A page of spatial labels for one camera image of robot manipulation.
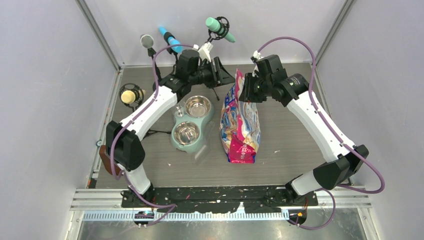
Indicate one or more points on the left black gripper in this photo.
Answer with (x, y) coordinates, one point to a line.
(222, 76)

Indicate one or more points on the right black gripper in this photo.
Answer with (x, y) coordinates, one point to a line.
(246, 95)

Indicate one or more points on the colourful cat food bag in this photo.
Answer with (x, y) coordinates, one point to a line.
(239, 126)

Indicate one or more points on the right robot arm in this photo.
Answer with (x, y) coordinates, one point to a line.
(339, 152)

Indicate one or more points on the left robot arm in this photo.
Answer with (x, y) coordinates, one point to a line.
(124, 138)

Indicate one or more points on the green double pet bowl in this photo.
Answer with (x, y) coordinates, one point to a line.
(190, 120)

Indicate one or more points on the green microphone on tripod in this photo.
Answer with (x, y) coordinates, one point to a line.
(218, 29)

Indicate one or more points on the clear plastic scoop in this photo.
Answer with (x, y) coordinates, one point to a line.
(205, 144)

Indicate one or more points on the blue microphone on stand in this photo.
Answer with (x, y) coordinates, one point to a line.
(171, 40)

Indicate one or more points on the silver round microphone stand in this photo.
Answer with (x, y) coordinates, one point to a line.
(147, 42)

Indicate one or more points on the yellow microphone on tripod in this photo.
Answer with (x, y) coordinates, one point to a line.
(130, 96)

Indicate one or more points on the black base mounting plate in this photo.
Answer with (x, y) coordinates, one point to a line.
(227, 199)

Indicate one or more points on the brown metronome box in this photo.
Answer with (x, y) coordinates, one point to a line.
(105, 159)

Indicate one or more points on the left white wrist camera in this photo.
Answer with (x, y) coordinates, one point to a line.
(205, 51)

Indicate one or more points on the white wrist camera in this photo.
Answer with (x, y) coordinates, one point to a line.
(256, 56)
(205, 51)

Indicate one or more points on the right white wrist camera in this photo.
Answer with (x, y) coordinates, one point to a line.
(256, 56)

